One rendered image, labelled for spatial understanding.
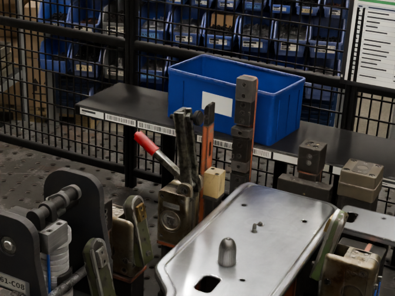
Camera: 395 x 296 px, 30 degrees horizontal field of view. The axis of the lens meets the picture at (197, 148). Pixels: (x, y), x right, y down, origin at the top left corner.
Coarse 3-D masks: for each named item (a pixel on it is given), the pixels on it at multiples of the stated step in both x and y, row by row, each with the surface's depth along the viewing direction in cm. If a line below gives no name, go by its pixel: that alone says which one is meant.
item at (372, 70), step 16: (352, 0) 172; (368, 0) 171; (384, 0) 169; (352, 16) 174; (368, 16) 172; (384, 16) 170; (352, 32) 175; (368, 32) 173; (384, 32) 172; (368, 48) 175; (384, 48) 173; (368, 64) 176; (384, 64) 174; (352, 80) 179; (368, 80) 177; (384, 80) 176
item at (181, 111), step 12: (180, 108) 140; (180, 120) 138; (192, 120) 139; (180, 132) 139; (192, 132) 141; (180, 144) 140; (192, 144) 142; (180, 156) 141; (192, 156) 143; (180, 168) 142; (192, 168) 144; (180, 180) 143
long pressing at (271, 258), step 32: (256, 192) 156; (288, 192) 158; (224, 224) 143; (256, 224) 144; (288, 224) 144; (320, 224) 145; (192, 256) 132; (256, 256) 133; (288, 256) 133; (160, 288) 124; (192, 288) 123; (224, 288) 123; (256, 288) 123; (288, 288) 126
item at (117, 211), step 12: (120, 216) 130; (120, 228) 129; (132, 228) 129; (120, 240) 130; (132, 240) 130; (120, 252) 131; (132, 252) 130; (120, 264) 132; (132, 264) 132; (120, 276) 133; (132, 276) 132; (120, 288) 135; (132, 288) 134
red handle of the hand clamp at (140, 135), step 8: (136, 136) 145; (144, 136) 145; (144, 144) 145; (152, 144) 145; (152, 152) 144; (160, 152) 145; (160, 160) 144; (168, 160) 145; (168, 168) 144; (176, 168) 144; (176, 176) 144; (192, 184) 143
